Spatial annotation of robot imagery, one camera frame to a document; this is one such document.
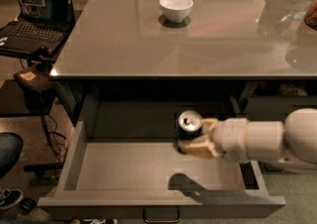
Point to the white ceramic bowl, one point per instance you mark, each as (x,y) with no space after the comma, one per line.
(175,10)

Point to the black drawer handle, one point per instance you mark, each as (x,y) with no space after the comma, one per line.
(161,216)

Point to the black box with note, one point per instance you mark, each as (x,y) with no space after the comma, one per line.
(32,80)

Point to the black laptop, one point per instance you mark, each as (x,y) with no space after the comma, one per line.
(40,29)

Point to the dark sneaker shoe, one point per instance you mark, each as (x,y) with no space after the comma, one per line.
(9,198)

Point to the brown object on counter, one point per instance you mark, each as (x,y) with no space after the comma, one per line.
(310,18)

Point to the blue pepsi can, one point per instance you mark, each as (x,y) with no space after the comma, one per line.
(188,126)

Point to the open grey top drawer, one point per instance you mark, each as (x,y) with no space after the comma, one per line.
(122,160)

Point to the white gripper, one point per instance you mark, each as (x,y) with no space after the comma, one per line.
(230,138)

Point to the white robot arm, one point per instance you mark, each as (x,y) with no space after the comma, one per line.
(290,145)

